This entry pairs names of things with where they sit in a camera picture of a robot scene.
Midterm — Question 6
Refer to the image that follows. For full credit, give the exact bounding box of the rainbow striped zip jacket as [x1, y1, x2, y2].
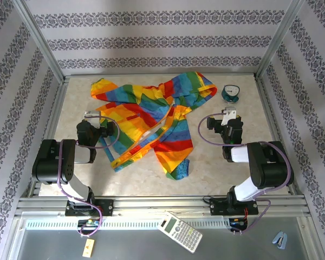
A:
[90, 71, 218, 181]

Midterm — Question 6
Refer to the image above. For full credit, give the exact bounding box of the teal alarm clock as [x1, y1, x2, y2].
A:
[221, 84, 241, 104]

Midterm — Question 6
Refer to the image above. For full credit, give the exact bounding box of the white scientific calculator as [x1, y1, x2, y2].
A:
[157, 212, 203, 254]

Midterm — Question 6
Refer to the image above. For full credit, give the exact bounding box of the grey metal shelf plate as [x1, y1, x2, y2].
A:
[4, 215, 325, 260]

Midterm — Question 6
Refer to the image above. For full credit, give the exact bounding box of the small yellow tag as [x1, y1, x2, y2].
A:
[82, 238, 95, 258]

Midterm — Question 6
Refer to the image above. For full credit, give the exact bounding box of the blue stapler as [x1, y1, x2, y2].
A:
[272, 230, 288, 250]

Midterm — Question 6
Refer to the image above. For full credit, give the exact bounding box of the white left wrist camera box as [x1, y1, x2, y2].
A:
[83, 110, 101, 129]

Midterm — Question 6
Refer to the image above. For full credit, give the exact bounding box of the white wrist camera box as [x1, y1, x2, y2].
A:
[83, 110, 101, 129]
[221, 106, 238, 126]

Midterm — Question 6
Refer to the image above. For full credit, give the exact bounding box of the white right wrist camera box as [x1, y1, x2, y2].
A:
[221, 106, 238, 126]

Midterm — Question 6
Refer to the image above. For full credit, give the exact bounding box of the aluminium side rail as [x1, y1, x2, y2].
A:
[255, 75, 300, 196]
[26, 77, 70, 198]

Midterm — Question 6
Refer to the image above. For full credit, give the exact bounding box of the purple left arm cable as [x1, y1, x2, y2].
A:
[56, 114, 121, 237]

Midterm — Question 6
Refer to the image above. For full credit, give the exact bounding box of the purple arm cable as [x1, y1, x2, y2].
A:
[198, 113, 295, 237]
[56, 114, 121, 237]

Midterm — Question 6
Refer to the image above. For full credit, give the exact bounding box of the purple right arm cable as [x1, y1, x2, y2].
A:
[198, 113, 295, 237]

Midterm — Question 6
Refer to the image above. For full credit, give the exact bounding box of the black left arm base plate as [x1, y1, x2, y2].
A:
[64, 199, 115, 217]

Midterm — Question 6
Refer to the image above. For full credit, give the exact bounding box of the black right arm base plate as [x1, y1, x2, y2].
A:
[209, 197, 259, 216]

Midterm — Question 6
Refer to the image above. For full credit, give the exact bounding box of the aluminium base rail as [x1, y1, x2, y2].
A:
[15, 195, 311, 218]

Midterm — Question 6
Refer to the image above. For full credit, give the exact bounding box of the white slotted cable duct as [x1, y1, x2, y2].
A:
[24, 218, 235, 230]

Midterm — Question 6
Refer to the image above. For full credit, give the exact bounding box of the aluminium frame post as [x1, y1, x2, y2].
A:
[12, 0, 65, 82]
[255, 0, 306, 79]

